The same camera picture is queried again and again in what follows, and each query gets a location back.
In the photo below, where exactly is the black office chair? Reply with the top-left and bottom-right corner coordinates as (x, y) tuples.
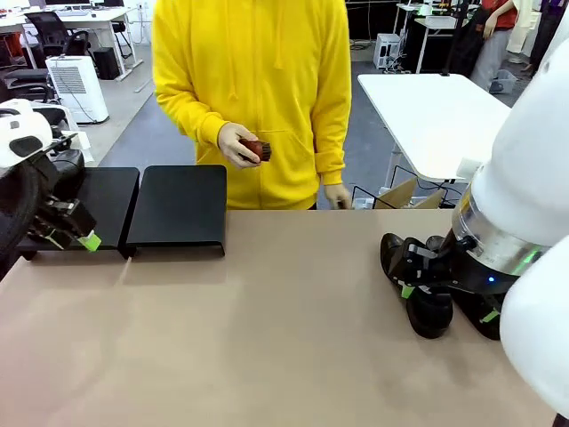
(33, 106), (70, 133)
(0, 66), (59, 104)
(24, 11), (92, 70)

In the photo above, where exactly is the black metal shoe stand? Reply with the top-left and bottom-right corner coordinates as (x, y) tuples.
(125, 164), (228, 259)
(17, 166), (141, 262)

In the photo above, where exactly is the desk with black panel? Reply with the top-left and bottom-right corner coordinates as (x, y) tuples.
(395, 2), (481, 75)

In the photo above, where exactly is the person in yellow hoodie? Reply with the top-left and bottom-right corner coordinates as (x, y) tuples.
(152, 0), (352, 211)

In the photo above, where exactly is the white computer case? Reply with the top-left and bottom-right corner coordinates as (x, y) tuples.
(374, 33), (404, 71)

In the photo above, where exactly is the right forearm yellow sleeve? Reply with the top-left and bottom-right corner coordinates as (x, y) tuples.
(154, 86), (232, 148)

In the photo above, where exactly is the grey plastic bin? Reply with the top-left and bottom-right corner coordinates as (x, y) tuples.
(490, 68), (519, 94)

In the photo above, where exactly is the person's right hand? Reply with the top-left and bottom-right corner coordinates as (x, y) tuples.
(217, 122), (262, 170)

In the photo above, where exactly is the black computer tower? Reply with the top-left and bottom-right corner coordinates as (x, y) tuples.
(92, 46), (121, 81)

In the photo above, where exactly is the bystander in red shirt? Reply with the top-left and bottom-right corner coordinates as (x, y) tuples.
(470, 0), (520, 90)

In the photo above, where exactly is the person's left hand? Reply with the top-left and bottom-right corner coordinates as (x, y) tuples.
(324, 184), (352, 210)

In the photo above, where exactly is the white folding table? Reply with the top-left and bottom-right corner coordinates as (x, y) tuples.
(357, 73), (512, 210)

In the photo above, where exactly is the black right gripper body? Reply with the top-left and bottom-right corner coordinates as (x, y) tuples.
(437, 235), (519, 295)

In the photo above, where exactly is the left forearm yellow sleeve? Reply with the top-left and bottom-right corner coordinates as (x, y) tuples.
(313, 101), (352, 188)

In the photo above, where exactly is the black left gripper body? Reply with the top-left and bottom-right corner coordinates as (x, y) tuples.
(28, 195), (97, 249)

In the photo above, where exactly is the black leather shoe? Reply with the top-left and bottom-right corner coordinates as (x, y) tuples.
(426, 235), (506, 342)
(380, 233), (454, 340)

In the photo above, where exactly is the black left arm hose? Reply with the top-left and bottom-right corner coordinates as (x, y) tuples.
(0, 164), (48, 279)

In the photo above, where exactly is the white office desk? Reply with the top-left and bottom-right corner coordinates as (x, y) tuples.
(0, 6), (143, 84)

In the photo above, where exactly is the white air purifier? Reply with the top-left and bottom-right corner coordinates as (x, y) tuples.
(45, 55), (110, 125)

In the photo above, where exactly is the red wooden shoe brush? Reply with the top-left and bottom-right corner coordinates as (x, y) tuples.
(239, 138), (273, 165)

